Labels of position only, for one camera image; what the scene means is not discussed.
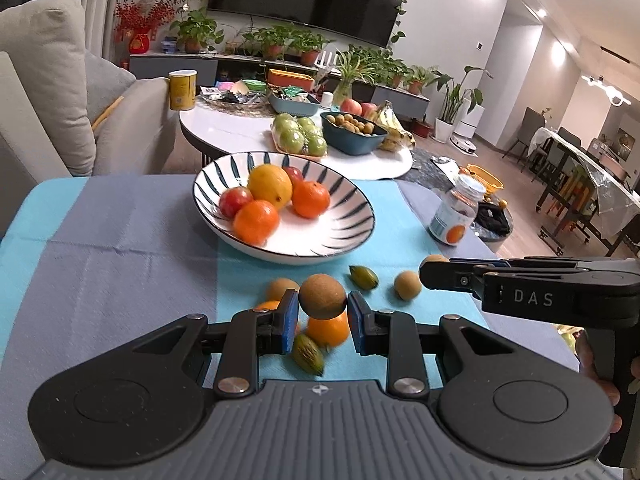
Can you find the bunch of bananas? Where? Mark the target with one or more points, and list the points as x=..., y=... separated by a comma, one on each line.
x=395, y=130

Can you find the white robot vacuum dock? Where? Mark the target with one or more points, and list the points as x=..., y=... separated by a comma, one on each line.
x=467, y=122

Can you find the dark blue bowl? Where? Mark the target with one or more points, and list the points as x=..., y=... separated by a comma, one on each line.
x=350, y=143

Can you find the red berry bouquet vase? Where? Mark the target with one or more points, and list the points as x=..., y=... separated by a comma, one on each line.
x=139, y=42

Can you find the green olive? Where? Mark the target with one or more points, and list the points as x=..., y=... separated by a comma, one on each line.
x=363, y=277
x=307, y=352

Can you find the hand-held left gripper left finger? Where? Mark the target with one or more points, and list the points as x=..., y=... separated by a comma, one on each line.
x=289, y=322

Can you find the orange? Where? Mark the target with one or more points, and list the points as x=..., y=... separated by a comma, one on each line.
x=311, y=199
x=256, y=222

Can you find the small dark red pot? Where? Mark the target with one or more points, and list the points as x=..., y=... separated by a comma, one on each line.
x=422, y=128

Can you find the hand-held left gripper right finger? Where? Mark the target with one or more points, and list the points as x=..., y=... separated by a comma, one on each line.
x=357, y=322

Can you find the yellow canister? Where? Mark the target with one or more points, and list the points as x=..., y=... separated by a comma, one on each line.
x=182, y=91

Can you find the tray of green apples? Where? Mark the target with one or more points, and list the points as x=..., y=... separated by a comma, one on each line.
x=295, y=132

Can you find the round brown kiwi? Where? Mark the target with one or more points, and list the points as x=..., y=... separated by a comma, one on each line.
x=322, y=296
x=406, y=285
x=435, y=258
x=277, y=290

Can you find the orange box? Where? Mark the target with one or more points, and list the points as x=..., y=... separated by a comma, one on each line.
x=290, y=79

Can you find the blue grey tablecloth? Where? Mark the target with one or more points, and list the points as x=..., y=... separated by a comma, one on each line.
x=125, y=260

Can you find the snack platter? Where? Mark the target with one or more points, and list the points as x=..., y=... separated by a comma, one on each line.
x=235, y=96

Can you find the white black striped bowl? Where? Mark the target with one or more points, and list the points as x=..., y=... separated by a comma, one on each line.
x=330, y=220

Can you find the white round coffee table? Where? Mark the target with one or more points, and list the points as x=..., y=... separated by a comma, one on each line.
x=225, y=127

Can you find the tall plant in white pot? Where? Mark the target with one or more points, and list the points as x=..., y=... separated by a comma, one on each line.
x=442, y=130

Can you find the beige sofa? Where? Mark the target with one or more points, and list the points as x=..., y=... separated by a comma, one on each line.
x=45, y=85

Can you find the teal tray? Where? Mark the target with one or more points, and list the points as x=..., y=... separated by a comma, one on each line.
x=295, y=106

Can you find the white cup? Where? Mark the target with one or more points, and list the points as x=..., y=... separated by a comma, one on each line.
x=327, y=100

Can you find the black cloth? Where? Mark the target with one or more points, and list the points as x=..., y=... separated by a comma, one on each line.
x=492, y=220

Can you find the dining chair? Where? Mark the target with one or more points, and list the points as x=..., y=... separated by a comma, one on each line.
x=525, y=132

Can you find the dark marble round table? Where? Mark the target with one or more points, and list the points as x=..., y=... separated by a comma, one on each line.
x=502, y=238

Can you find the white curtain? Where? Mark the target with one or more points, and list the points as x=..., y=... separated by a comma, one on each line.
x=97, y=0

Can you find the dining table with cloth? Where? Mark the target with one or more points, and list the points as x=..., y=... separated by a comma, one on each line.
x=600, y=175

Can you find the red apple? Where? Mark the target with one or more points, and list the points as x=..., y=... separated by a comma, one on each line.
x=351, y=106
x=235, y=201
x=369, y=109

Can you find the person's right hand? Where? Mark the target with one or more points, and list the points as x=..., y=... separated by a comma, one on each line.
x=596, y=376

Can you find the plant in glass vase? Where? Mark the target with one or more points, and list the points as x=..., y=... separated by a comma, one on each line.
x=342, y=91

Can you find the clear bottle with orange label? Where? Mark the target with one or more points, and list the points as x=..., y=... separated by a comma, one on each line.
x=452, y=215

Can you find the potted green plant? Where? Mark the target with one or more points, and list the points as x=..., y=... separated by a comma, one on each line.
x=415, y=86
x=272, y=51
x=309, y=56
x=395, y=80
x=197, y=27

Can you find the small mandarin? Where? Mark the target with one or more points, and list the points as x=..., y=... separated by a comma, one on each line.
x=267, y=305
x=327, y=332

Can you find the pile of longans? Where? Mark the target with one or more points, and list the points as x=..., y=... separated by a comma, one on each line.
x=350, y=122

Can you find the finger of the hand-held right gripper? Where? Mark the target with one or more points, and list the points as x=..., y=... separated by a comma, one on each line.
x=440, y=276
x=475, y=260

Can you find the grey television cabinet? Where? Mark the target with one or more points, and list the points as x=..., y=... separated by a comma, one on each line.
x=165, y=65

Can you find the white ceiling lamp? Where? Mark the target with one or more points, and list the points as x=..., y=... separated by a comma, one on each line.
x=607, y=89

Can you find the orange plastic basket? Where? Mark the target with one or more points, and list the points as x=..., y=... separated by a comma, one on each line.
x=487, y=177

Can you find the yellow lemon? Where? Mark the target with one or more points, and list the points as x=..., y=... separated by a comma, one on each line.
x=270, y=186

